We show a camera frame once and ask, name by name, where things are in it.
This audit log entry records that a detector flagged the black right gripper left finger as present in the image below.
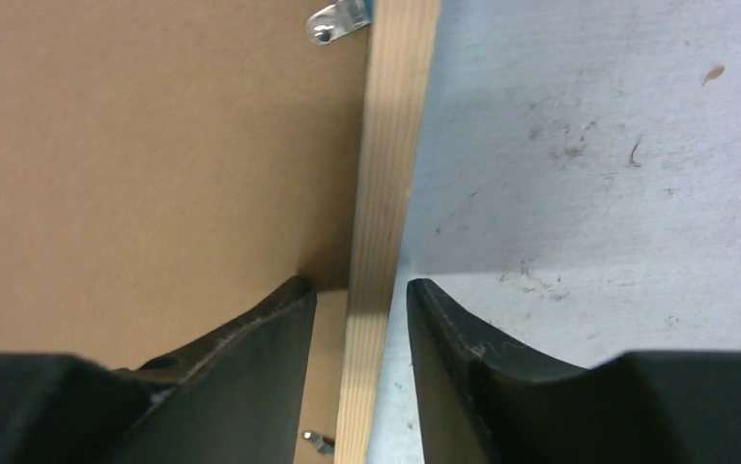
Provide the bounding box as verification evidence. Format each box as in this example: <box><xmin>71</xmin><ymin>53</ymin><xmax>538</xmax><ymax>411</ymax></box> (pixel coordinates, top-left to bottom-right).
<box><xmin>0</xmin><ymin>276</ymin><xmax>317</xmax><ymax>463</ymax></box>

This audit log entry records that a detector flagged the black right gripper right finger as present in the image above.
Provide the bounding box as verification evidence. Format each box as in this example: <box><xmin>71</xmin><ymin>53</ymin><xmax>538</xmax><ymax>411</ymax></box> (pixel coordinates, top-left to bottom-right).
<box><xmin>406</xmin><ymin>278</ymin><xmax>741</xmax><ymax>463</ymax></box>

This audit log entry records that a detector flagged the brown cardboard backing board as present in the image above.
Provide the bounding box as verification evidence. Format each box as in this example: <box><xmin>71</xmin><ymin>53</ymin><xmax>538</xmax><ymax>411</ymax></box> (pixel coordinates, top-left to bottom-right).
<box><xmin>0</xmin><ymin>0</ymin><xmax>375</xmax><ymax>464</ymax></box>

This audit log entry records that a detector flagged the wooden picture frame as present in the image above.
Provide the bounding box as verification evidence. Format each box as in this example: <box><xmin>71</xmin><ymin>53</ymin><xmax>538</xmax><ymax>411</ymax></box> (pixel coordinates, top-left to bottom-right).
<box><xmin>334</xmin><ymin>1</ymin><xmax>442</xmax><ymax>463</ymax></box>

